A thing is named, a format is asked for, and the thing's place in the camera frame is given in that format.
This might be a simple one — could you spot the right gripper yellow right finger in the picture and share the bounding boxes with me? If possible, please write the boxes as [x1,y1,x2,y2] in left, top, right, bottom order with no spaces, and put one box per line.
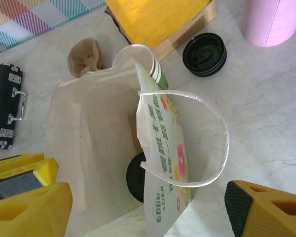
[223,180,296,237]

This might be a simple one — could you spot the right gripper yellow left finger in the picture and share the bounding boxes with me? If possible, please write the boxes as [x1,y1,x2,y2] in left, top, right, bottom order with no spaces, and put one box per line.
[0,182,74,237]

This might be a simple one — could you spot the white printed paper bag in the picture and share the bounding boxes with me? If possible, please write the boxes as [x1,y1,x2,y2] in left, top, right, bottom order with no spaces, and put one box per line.
[42,43,230,237]

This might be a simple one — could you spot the black case silver latches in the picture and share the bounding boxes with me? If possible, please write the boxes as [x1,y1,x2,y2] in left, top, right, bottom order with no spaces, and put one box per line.
[0,63,28,151]

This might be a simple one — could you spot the pink cylindrical holder cup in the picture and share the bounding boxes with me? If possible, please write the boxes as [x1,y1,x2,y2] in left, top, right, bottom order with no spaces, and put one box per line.
[241,0,296,48]

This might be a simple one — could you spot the yellow paper napkin stack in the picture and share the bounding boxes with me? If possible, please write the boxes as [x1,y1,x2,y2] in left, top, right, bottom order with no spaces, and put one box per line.
[105,0,212,44]

